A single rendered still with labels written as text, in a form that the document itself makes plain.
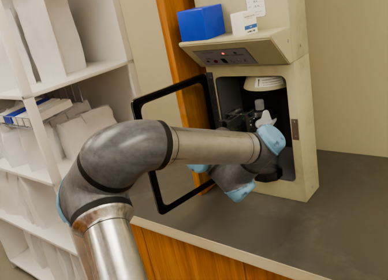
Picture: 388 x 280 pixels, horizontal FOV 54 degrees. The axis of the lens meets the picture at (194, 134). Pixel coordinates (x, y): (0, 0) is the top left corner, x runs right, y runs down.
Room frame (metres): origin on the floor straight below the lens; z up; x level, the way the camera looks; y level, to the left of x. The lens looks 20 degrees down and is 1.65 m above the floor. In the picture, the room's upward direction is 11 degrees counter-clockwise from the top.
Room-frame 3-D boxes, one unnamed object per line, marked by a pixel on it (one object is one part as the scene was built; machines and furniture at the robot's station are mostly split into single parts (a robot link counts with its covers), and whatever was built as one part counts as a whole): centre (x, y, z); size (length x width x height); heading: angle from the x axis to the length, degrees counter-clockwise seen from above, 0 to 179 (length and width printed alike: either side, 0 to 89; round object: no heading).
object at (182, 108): (1.18, 0.04, 1.19); 0.30 x 0.01 x 0.40; 128
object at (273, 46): (1.14, -0.16, 1.46); 0.32 x 0.11 x 0.10; 48
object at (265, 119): (1.10, -0.23, 1.25); 0.09 x 0.03 x 0.06; 114
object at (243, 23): (1.11, -0.20, 1.54); 0.05 x 0.05 x 0.06; 33
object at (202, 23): (1.21, -0.09, 1.56); 0.10 x 0.10 x 0.09; 48
